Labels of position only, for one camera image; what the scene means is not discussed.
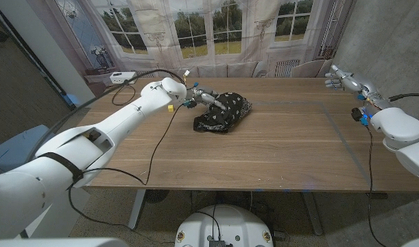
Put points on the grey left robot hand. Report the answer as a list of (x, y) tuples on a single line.
[(205, 96)]

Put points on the black white paisley bandana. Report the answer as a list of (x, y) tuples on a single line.
[(229, 116)]

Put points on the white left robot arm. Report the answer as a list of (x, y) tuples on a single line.
[(109, 127)]

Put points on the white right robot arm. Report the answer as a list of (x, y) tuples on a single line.
[(401, 130)]

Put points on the small yellow block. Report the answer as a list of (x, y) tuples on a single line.
[(170, 108)]

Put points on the printed window backdrop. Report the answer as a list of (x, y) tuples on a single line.
[(229, 51)]

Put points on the white power strip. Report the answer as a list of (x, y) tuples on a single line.
[(123, 78)]

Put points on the round black floor object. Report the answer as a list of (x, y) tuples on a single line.
[(157, 196)]

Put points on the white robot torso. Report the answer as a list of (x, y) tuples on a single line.
[(226, 226)]

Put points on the white table leg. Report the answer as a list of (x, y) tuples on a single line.
[(138, 209)]

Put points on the grey table leg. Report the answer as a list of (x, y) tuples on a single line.
[(312, 212)]

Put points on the blue chair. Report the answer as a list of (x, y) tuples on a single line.
[(13, 154)]

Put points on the white robot housing rim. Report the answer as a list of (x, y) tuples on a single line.
[(58, 243)]

